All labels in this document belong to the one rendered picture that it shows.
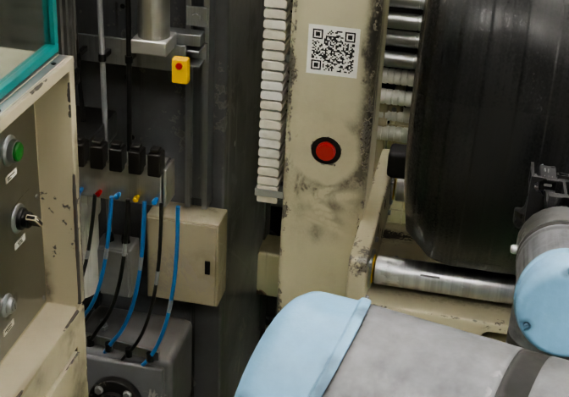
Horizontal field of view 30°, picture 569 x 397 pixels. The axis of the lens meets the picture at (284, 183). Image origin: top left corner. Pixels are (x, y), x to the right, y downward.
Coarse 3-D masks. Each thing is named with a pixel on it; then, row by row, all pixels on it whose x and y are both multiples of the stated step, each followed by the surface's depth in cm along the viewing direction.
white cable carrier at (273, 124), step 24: (264, 0) 153; (288, 0) 154; (264, 24) 155; (288, 24) 156; (288, 48) 159; (264, 72) 158; (264, 96) 160; (264, 120) 162; (264, 144) 163; (264, 168) 165
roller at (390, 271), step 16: (384, 256) 161; (384, 272) 159; (400, 272) 159; (416, 272) 158; (432, 272) 158; (448, 272) 158; (464, 272) 158; (480, 272) 158; (416, 288) 159; (432, 288) 158; (448, 288) 158; (464, 288) 157; (480, 288) 157; (496, 288) 156; (512, 288) 156
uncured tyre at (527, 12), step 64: (448, 0) 132; (512, 0) 129; (448, 64) 131; (512, 64) 129; (448, 128) 133; (512, 128) 130; (448, 192) 137; (512, 192) 134; (448, 256) 149; (512, 256) 144
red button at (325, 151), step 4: (320, 144) 160; (324, 144) 160; (328, 144) 160; (332, 144) 160; (320, 148) 160; (324, 148) 160; (328, 148) 160; (332, 148) 160; (316, 152) 161; (320, 152) 160; (324, 152) 160; (328, 152) 160; (332, 152) 160; (320, 156) 161; (324, 156) 161; (328, 156) 160; (332, 156) 160; (324, 160) 161; (328, 160) 161
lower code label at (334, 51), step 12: (312, 24) 152; (312, 36) 153; (324, 36) 153; (336, 36) 152; (348, 36) 152; (312, 48) 154; (324, 48) 153; (336, 48) 153; (348, 48) 153; (312, 60) 155; (324, 60) 154; (336, 60) 154; (348, 60) 154; (312, 72) 155; (324, 72) 155; (336, 72) 155; (348, 72) 154
